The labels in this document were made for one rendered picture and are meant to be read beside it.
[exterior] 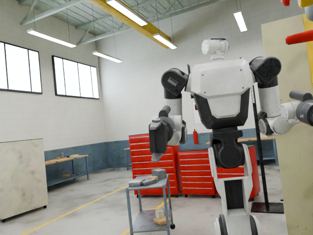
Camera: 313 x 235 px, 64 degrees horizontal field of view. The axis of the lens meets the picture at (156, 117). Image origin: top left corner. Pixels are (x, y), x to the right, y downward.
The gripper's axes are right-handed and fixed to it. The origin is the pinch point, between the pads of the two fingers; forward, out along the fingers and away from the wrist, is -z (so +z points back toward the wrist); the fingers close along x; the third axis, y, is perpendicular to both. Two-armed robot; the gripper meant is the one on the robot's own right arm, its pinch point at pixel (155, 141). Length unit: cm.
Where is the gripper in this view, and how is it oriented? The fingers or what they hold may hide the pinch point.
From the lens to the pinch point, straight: 81.4
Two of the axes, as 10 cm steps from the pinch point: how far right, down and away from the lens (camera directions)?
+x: -0.5, -9.7, -2.3
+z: 1.8, -2.3, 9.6
